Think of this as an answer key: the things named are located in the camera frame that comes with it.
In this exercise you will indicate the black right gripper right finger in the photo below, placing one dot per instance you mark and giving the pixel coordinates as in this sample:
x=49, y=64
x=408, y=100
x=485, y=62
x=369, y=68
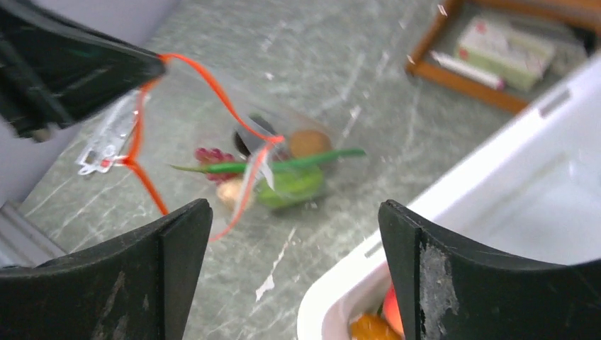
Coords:
x=451, y=287

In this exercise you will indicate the white plastic bin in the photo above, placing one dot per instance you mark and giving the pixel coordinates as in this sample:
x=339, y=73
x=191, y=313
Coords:
x=532, y=190

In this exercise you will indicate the red grape bunch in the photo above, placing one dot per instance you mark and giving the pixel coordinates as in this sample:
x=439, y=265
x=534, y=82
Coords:
x=215, y=156

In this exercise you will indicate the white garlic bulb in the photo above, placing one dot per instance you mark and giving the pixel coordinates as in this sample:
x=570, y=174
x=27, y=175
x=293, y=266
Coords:
x=229, y=191

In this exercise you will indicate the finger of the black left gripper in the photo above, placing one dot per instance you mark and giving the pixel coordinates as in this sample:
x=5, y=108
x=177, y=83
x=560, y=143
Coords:
x=56, y=71

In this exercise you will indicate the green bean pod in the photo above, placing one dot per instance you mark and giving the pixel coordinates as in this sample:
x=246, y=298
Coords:
x=278, y=165

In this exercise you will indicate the aluminium rail frame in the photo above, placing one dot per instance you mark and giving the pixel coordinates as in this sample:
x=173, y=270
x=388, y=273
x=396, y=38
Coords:
x=22, y=243

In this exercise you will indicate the clear zip top bag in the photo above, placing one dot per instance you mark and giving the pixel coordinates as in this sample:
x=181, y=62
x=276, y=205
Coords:
x=191, y=106

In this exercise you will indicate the white pen on shelf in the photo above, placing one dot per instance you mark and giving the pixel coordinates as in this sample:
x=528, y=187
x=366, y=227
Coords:
x=465, y=69

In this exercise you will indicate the green starfruit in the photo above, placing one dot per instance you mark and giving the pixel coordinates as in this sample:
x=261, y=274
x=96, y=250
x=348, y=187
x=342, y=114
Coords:
x=292, y=187

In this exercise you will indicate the small orange fruit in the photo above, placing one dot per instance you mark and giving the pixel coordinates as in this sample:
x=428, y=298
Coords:
x=372, y=327

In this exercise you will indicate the wooden shelf rack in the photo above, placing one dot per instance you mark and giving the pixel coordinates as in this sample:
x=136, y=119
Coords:
x=546, y=20

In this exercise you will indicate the small red peach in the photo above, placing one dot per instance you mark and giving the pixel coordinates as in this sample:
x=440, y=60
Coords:
x=391, y=312

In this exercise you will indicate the white red box lower shelf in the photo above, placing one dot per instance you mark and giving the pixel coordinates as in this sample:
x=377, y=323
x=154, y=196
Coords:
x=519, y=58

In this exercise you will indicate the dark purple mangosteen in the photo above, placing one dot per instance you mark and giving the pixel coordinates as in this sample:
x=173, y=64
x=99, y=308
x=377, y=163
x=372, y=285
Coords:
x=246, y=142

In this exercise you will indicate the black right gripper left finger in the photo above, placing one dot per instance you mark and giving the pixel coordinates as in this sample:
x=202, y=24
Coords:
x=138, y=285

